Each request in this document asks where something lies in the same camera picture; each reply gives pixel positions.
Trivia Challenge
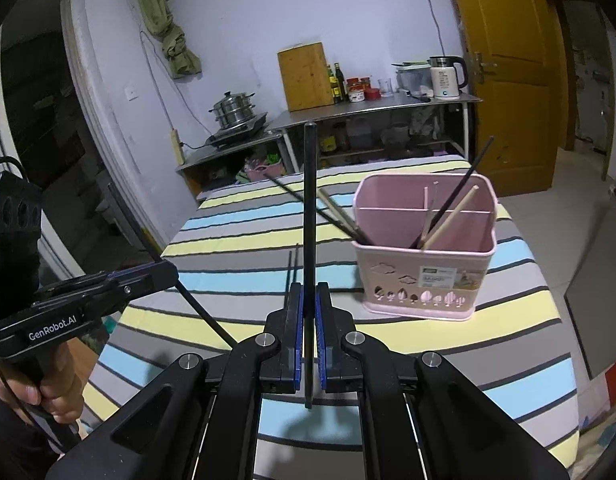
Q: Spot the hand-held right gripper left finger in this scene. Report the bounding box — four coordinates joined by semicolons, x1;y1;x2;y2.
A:
45;282;306;480

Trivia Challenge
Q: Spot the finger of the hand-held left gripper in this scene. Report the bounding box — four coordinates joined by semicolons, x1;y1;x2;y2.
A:
104;259;182;307

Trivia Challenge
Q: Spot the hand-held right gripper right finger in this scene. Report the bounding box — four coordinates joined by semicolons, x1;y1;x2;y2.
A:
315;282;571;480

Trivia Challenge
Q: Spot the black chopstick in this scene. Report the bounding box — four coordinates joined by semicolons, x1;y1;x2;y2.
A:
410;135;495;251
108;182;239;351
303;122;319;409
263;172;363;242

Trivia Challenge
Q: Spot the pink plastic utensil holder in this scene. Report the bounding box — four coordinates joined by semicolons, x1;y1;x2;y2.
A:
351;172;499;322

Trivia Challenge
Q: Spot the wooden chopstick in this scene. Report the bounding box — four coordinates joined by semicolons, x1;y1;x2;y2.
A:
316;188;366;243
419;185;481;252

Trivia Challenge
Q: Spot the person's left hand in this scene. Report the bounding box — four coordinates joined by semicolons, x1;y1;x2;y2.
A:
0;345;87;422

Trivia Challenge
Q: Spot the striped bed sheet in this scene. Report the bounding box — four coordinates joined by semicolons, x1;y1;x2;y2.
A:
80;155;582;480

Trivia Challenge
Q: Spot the black induction cooker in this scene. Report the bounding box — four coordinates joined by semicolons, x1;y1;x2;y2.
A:
204;112;270;150

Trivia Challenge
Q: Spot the steel steamer pot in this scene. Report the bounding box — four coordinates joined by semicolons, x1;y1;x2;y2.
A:
209;91;259;129

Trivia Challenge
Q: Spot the translucent plastic jug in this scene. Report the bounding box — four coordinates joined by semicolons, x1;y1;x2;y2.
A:
348;117;371;150

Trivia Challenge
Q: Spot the metal kitchen counter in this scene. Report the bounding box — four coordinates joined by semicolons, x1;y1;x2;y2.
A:
175;91;482;197

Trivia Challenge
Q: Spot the wooden cutting board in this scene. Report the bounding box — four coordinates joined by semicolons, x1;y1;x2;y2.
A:
278;42;337;113

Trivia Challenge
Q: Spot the green hanging cloth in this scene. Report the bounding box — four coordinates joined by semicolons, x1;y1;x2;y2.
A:
133;0;203;79

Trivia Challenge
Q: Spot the grey plastic storage box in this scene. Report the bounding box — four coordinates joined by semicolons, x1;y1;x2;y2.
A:
394;62;433;94

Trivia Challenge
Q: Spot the grey flat panel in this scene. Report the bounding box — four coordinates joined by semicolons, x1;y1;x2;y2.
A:
562;184;616;381

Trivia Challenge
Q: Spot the white electric kettle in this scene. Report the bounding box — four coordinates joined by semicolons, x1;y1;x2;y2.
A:
428;55;470;100

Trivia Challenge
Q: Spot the yellow wooden door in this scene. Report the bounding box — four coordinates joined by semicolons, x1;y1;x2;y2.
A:
440;0;564;197

